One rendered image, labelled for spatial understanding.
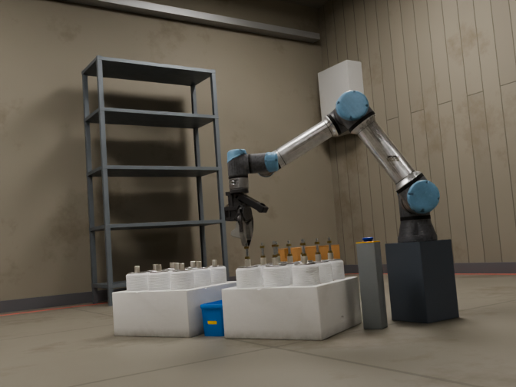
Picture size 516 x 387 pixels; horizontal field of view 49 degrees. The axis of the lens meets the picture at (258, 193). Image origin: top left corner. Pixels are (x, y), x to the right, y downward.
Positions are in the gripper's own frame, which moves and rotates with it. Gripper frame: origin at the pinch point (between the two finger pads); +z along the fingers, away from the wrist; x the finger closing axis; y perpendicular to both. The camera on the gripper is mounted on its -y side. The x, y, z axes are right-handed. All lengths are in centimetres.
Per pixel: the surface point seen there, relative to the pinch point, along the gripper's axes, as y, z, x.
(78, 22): 208, -181, -133
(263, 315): -8.7, 26.3, 8.1
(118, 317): 60, 27, 5
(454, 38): -49, -147, -269
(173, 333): 32.0, 33.0, 6.2
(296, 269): -21.7, 10.9, 5.6
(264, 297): -9.6, 19.9, 8.1
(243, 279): 0.5, 13.6, 4.7
